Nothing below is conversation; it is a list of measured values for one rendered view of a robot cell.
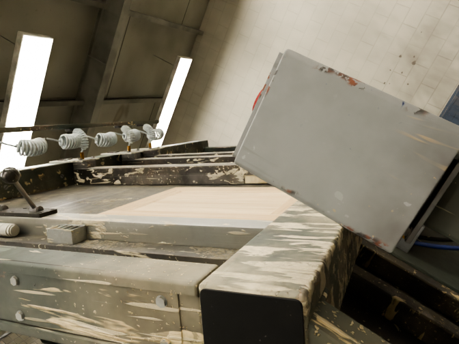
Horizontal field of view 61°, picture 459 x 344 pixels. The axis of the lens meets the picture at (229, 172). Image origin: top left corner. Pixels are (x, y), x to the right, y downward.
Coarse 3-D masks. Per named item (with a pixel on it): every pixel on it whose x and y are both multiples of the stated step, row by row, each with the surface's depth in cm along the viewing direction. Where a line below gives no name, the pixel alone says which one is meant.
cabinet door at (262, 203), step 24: (168, 192) 120; (192, 192) 118; (216, 192) 115; (240, 192) 112; (264, 192) 110; (168, 216) 88; (192, 216) 86; (216, 216) 85; (240, 216) 83; (264, 216) 82
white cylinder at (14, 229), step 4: (0, 224) 89; (4, 224) 88; (8, 224) 88; (12, 224) 88; (0, 228) 88; (4, 228) 87; (8, 228) 87; (12, 228) 87; (16, 228) 88; (0, 232) 88; (4, 232) 87; (8, 232) 87; (12, 232) 87; (16, 232) 88; (8, 236) 88; (12, 236) 88
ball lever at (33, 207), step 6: (6, 168) 84; (12, 168) 84; (6, 174) 83; (12, 174) 83; (18, 174) 85; (6, 180) 83; (12, 180) 84; (18, 186) 86; (24, 192) 87; (30, 204) 89; (30, 210) 90; (36, 210) 89
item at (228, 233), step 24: (0, 216) 92; (48, 216) 88; (72, 216) 86; (96, 216) 84; (120, 216) 82; (144, 216) 81; (120, 240) 78; (144, 240) 76; (168, 240) 74; (192, 240) 72; (216, 240) 69; (240, 240) 68
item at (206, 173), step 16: (64, 160) 166; (80, 160) 162; (80, 176) 165; (96, 176) 162; (112, 176) 158; (128, 176) 155; (144, 176) 152; (160, 176) 149; (176, 176) 146; (192, 176) 143; (208, 176) 141; (224, 176) 138; (240, 176) 136
